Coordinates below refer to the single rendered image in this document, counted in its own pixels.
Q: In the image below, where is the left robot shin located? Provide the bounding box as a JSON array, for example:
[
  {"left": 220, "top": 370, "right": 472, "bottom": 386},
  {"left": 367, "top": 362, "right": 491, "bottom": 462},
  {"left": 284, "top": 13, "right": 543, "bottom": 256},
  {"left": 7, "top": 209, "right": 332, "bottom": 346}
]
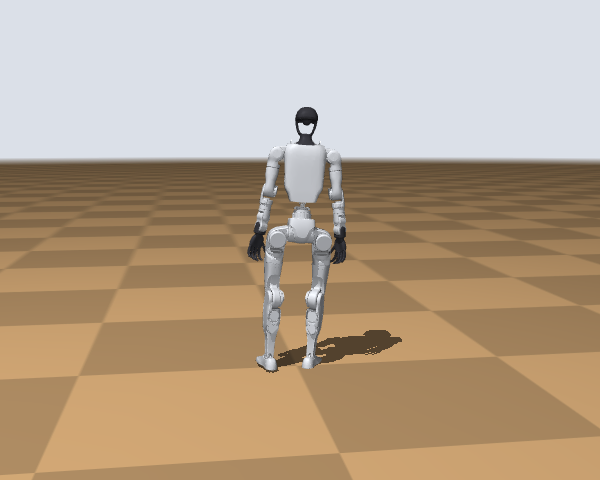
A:
[{"left": 263, "top": 290, "right": 281, "bottom": 359}]

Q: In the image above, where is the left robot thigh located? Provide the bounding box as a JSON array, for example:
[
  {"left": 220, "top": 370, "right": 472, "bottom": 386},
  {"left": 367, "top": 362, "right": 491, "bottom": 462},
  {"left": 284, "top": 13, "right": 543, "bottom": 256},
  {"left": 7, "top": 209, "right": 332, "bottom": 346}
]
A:
[{"left": 264, "top": 225, "right": 289, "bottom": 308}]

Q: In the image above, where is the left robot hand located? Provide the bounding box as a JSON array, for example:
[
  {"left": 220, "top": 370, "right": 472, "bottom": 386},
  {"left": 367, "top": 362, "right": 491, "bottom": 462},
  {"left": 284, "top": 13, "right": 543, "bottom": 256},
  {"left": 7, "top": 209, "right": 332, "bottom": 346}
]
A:
[{"left": 247, "top": 222, "right": 266, "bottom": 261}]

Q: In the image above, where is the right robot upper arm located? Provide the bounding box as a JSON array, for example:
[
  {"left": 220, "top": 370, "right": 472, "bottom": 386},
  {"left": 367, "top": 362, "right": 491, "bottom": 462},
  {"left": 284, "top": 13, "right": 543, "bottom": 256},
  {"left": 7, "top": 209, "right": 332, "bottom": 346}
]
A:
[{"left": 325, "top": 148, "right": 342, "bottom": 200}]

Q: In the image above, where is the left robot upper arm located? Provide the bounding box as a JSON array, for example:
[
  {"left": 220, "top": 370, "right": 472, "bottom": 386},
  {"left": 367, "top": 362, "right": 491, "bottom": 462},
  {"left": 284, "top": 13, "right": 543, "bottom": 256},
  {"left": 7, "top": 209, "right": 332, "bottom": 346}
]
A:
[{"left": 263, "top": 146, "right": 287, "bottom": 198}]

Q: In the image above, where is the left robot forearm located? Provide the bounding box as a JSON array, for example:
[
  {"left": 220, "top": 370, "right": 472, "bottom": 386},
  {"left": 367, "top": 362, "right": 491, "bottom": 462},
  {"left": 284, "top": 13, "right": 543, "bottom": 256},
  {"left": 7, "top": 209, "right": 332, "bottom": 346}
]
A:
[{"left": 255, "top": 184, "right": 273, "bottom": 232}]

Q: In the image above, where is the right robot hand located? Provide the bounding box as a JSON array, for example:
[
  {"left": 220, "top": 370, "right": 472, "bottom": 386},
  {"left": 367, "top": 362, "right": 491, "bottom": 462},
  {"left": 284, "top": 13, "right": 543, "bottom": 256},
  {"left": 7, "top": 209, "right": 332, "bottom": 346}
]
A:
[{"left": 329, "top": 227, "right": 346, "bottom": 264}]

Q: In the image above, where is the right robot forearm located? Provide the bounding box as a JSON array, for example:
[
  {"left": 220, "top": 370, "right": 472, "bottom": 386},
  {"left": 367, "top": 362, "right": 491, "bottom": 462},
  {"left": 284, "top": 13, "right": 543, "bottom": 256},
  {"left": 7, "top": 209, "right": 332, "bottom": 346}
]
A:
[{"left": 332, "top": 188, "right": 346, "bottom": 235}]

